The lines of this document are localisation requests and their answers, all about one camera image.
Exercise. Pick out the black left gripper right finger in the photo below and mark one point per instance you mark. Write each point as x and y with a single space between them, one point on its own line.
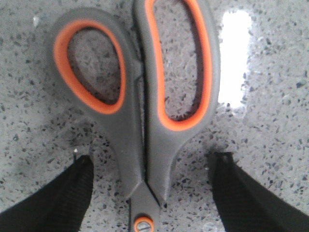
244 205

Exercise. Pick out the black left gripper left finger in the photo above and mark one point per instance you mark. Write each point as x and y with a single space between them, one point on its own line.
60 206

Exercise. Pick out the grey orange handled scissors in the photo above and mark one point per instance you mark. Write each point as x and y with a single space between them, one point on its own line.
145 139

